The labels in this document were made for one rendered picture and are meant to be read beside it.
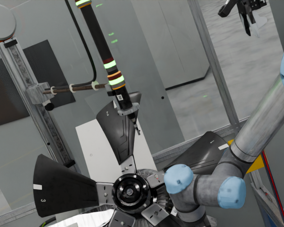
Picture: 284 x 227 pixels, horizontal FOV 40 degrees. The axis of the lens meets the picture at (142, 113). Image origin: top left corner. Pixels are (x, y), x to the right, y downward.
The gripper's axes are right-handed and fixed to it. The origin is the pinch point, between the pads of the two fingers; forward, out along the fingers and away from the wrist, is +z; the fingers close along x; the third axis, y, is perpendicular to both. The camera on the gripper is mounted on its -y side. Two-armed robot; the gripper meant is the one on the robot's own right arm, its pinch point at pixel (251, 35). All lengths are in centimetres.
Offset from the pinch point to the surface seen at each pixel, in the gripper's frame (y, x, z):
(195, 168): -38, -28, 28
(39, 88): -84, 22, -9
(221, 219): -32, 46, 97
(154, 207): -55, -28, 35
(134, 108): -49, -28, 2
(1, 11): -87, 33, -44
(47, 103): -84, 23, -2
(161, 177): -49, -24, 28
